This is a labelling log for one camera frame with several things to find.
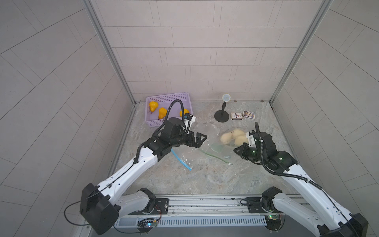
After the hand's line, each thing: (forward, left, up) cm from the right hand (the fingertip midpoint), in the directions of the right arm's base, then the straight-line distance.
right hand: (232, 150), depth 75 cm
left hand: (+5, +15, +8) cm, 18 cm away
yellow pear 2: (+43, +48, -7) cm, 65 cm away
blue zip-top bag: (+2, +23, -6) cm, 24 cm away
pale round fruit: (+9, -7, -6) cm, 13 cm away
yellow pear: (+37, +25, -8) cm, 45 cm away
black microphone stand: (+34, -2, -13) cm, 37 cm away
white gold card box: (+32, -12, -12) cm, 36 cm away
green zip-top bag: (+5, +2, -11) cm, 12 cm away
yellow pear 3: (+37, +41, -9) cm, 56 cm away
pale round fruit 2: (+14, -1, -10) cm, 17 cm away
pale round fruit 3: (+16, -8, -9) cm, 20 cm away
